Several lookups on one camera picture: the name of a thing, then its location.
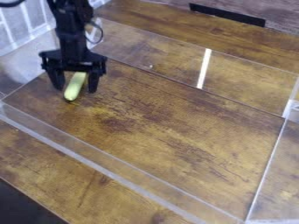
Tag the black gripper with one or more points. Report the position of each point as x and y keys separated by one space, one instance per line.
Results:
x=72 y=57

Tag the green handled metal spoon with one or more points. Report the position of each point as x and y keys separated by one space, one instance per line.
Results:
x=73 y=87

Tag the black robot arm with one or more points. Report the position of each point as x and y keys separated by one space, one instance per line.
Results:
x=72 y=14

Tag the black strip on table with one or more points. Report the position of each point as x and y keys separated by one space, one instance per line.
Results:
x=228 y=15

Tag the clear acrylic enclosure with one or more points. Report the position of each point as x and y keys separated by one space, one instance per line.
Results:
x=185 y=140

